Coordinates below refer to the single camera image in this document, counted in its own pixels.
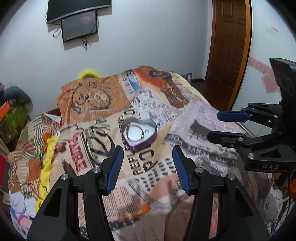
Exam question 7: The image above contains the gold chain bracelet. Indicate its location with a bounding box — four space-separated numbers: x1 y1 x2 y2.
125 123 145 141

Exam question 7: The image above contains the yellow cloth strip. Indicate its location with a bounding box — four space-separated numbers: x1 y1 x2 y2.
35 137 59 212

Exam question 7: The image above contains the heart-shaped purple tin box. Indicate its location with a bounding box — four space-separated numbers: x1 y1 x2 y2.
121 118 158 152

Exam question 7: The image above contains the white sliding wardrobe door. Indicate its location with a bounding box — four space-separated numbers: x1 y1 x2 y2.
231 0 296 137

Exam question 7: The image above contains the pink plush slipper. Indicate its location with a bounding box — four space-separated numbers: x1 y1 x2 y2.
17 214 32 235

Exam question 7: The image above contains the newspaper print bed quilt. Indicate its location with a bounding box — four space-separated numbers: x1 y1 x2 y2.
8 66 272 240

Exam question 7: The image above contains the brown wooden door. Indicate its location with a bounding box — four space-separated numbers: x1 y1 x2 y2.
205 0 251 110

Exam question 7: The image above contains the green patterned bag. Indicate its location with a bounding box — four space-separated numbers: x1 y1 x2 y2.
1 105 28 144

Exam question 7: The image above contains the yellow headboard cushion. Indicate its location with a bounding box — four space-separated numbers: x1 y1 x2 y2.
77 69 103 79

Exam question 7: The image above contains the orange box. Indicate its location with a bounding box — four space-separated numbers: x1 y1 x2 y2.
0 102 11 121

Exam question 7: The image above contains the small black wall monitor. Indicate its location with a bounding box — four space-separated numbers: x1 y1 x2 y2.
61 11 98 42

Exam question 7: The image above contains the black wall television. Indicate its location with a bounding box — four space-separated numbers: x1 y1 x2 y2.
47 0 112 24

